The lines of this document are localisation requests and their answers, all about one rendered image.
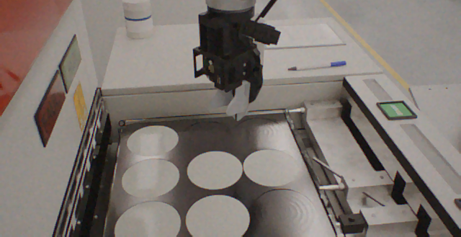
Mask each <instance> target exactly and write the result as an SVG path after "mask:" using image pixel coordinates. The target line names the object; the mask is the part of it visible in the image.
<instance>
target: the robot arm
mask: <svg viewBox="0 0 461 237"><path fill-rule="evenodd" d="M255 3H256V0H205V4H206V5H207V11H205V12H202V13H199V27H200V45H199V46H197V47H195V48H193V49H192V50H193V61H194V78H195V79H197V78H199V77H201V76H202V75H206V78H207V79H209V80H210V81H212V82H214V83H215V88H218V91H217V92H216V93H215V95H214V96H212V98H211V100H210V105H211V107H212V108H218V107H224V106H227V105H228V107H227V109H226V114H227V115H232V116H233V118H234V119H235V120H237V121H239V120H240V119H241V118H242V117H244V116H245V115H246V113H247V112H248V111H249V110H250V109H251V105H252V104H253V102H254V100H255V99H256V97H257V96H258V94H259V92H260V90H261V88H262V84H263V72H262V69H263V65H262V64H261V59H260V55H261V53H260V51H259V50H258V48H257V44H254V43H252V42H253V39H254V41H255V42H258V43H259V44H260V45H277V43H278V41H279V37H280V35H281V32H280V31H279V30H276V29H275V27H274V26H271V25H270V24H263V23H258V22H255V21H253V20H251V19H252V18H253V17H254V15H255ZM247 36H248V37H247ZM251 37H252V38H251ZM199 55H202V67H201V68H200V70H197V59H196V57H197V56H199Z"/></svg>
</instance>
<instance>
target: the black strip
mask: <svg viewBox="0 0 461 237"><path fill-rule="evenodd" d="M342 85H343V86H344V88H345V89H346V90H347V91H348V93H349V95H350V96H351V98H352V99H353V100H354V102H355V103H356V105H357V106H358V108H360V110H361V111H362V113H363V114H364V115H365V117H366V118H367V119H368V120H369V121H370V123H371V125H372V126H373V128H374V129H375V131H376V133H377V134H378V135H379V136H380V137H381V138H382V140H383V142H384V143H385V145H386V146H387V147H388V148H389V150H390V152H391V153H392V154H393V155H394V156H395V157H396V159H397V160H398V162H399V163H400V165H401V166H402V167H403V169H404V170H405V171H406V173H407V174H408V175H409V177H410V178H411V179H412V180H413V182H414V184H415V185H416V187H417V188H418V190H419V191H420V193H421V194H422V195H423V196H424V198H425V200H426V201H427V202H428V203H429V205H431V207H432V208H433V210H434V212H435V213H436V214H437V215H438V217H439V218H440V220H441V221H442V222H443V224H444V225H445V226H446V228H447V230H448V231H449V232H450V233H451V234H452V235H453V237H461V230H460V228H459V227H458V226H457V224H456V222H455V221H454V220H453V218H452V217H451V215H450V214H449V213H448V212H447V210H446V209H445V208H444V207H443V206H442V204H441V203H440V201H439V200H438V199H437V198H436V196H435V195H434V193H433V192H432V191H431V190H430V189H429V187H428V186H427V184H426V183H425V181H423V179H422V178H421V177H420V176H419V175H418V173H417V172H416V170H415V169H414V168H413V167H412V165H411V164H410V161H409V160H408V159H407V158H406V157H405V156H404V155H403V153H402V152H401V150H400V149H399V147H397V145H396V144H395V142H394V141H393V139H392V138H391V137H390V136H389V135H388V134H387V133H386V132H385V130H384V129H383V127H382V126H381V124H380V123H379V122H378V121H377V119H376V118H375V116H374V115H373V114H372V113H371V111H370V110H369V108H368V107H367V105H366V104H365V103H364V102H363V101H362V99H361V98H360V96H359V95H358V94H357V93H356V92H355V90H354V89H353V88H352V87H351V85H350V84H349V82H348V81H347V79H346V78H345V77H344V80H343V84H342Z"/></svg>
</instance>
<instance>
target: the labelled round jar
mask: <svg viewBox="0 0 461 237"><path fill-rule="evenodd" d="M122 7H123V12H124V18H125V26H126V31H127V36H129V37H131V38H135V39H143V38H146V37H150V36H151V35H152V34H153V20H152V13H151V3H150V0H122Z"/></svg>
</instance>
